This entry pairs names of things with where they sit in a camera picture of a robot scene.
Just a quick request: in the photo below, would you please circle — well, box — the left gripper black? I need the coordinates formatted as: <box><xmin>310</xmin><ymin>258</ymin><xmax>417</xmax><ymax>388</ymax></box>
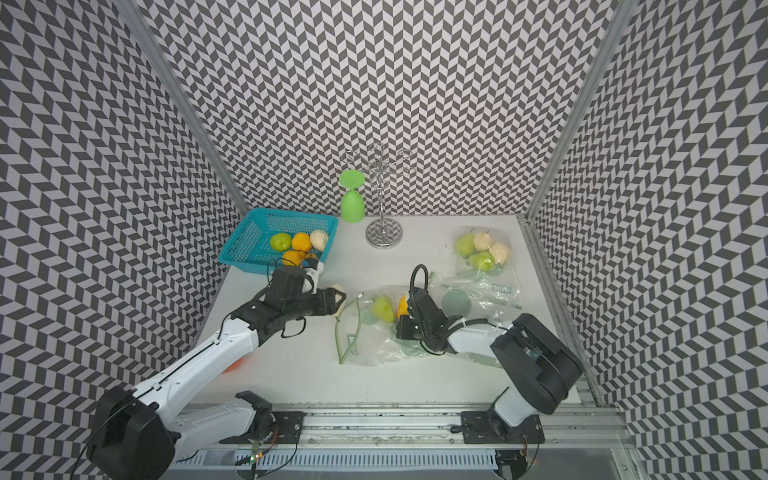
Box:
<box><xmin>285</xmin><ymin>287</ymin><xmax>346</xmax><ymax>322</ymax></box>

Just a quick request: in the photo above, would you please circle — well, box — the green pear bag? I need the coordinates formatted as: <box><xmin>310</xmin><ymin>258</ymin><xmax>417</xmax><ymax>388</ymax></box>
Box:
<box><xmin>269</xmin><ymin>232</ymin><xmax>292</xmax><ymax>252</ymax></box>
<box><xmin>370</xmin><ymin>295</ymin><xmax>395</xmax><ymax>324</ymax></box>
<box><xmin>454</xmin><ymin>232</ymin><xmax>475</xmax><ymax>258</ymax></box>
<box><xmin>468</xmin><ymin>251</ymin><xmax>496</xmax><ymax>272</ymax></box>

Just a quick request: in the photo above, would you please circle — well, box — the zip-top bag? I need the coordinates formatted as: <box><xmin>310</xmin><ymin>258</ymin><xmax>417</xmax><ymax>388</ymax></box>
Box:
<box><xmin>429</xmin><ymin>225</ymin><xmax>523</xmax><ymax>325</ymax></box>
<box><xmin>465</xmin><ymin>345</ymin><xmax>501</xmax><ymax>368</ymax></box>
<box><xmin>334</xmin><ymin>285</ymin><xmax>427</xmax><ymax>367</ymax></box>

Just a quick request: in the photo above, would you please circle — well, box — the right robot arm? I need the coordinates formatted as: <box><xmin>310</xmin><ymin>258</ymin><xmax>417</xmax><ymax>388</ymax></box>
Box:
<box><xmin>395</xmin><ymin>288</ymin><xmax>584</xmax><ymax>427</ymax></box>

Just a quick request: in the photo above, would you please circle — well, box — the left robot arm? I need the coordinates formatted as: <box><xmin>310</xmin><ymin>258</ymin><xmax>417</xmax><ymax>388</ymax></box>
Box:
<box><xmin>83</xmin><ymin>264</ymin><xmax>346</xmax><ymax>479</ymax></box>

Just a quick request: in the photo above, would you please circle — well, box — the teal plastic basket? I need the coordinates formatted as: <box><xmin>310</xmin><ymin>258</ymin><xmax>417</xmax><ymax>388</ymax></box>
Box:
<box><xmin>218</xmin><ymin>208</ymin><xmax>339</xmax><ymax>274</ymax></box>

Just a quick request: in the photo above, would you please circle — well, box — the green plastic wine glass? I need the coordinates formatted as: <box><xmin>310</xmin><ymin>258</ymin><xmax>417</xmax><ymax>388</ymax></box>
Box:
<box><xmin>339</xmin><ymin>169</ymin><xmax>365</xmax><ymax>223</ymax></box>

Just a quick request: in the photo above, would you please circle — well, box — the orange bowl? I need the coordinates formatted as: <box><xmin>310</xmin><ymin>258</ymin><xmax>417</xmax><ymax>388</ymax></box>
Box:
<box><xmin>224</xmin><ymin>358</ymin><xmax>245</xmax><ymax>373</ymax></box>

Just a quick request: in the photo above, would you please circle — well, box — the chrome glass holder stand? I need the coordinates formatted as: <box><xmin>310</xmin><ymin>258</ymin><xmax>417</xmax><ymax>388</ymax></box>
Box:
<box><xmin>345</xmin><ymin>142</ymin><xmax>414</xmax><ymax>250</ymax></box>

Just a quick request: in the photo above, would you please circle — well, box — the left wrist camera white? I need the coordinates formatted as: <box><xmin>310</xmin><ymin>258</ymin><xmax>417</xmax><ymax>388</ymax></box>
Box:
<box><xmin>301</xmin><ymin>260</ymin><xmax>324</xmax><ymax>293</ymax></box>

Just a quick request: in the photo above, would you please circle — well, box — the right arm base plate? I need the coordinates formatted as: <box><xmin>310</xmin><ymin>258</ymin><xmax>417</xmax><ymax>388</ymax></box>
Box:
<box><xmin>460</xmin><ymin>410</ymin><xmax>545</xmax><ymax>445</ymax></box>

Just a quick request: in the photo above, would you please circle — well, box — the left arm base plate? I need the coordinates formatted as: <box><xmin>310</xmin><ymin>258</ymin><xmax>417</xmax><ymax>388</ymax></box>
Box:
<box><xmin>220</xmin><ymin>411</ymin><xmax>306</xmax><ymax>446</ymax></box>

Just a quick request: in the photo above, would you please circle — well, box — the aluminium front rail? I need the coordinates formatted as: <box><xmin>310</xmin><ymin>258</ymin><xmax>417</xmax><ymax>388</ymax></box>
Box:
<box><xmin>283</xmin><ymin>405</ymin><xmax>634</xmax><ymax>449</ymax></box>

